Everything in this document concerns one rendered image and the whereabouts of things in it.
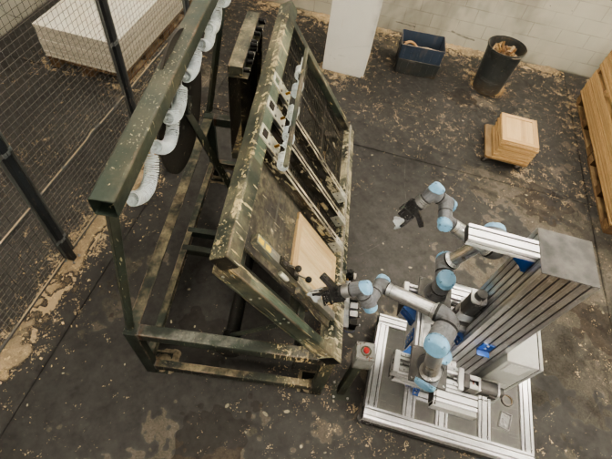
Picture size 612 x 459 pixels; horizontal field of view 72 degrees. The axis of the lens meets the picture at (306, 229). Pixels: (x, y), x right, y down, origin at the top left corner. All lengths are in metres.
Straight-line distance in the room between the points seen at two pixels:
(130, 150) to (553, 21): 6.53
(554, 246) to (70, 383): 3.37
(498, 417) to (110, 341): 3.09
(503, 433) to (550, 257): 1.95
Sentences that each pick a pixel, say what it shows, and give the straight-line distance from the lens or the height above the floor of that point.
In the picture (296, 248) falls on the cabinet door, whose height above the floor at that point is 1.35.
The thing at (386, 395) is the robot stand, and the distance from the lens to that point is 3.50.
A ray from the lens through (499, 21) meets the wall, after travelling 7.41.
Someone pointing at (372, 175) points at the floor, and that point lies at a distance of 4.91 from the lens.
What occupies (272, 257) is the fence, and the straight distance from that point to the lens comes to 2.24.
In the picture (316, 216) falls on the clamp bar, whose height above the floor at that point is 1.28.
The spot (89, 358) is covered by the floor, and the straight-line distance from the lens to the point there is 3.89.
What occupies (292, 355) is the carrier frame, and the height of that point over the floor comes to 0.79.
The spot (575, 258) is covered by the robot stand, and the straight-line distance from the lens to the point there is 2.19.
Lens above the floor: 3.48
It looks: 54 degrees down
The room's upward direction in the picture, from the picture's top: 10 degrees clockwise
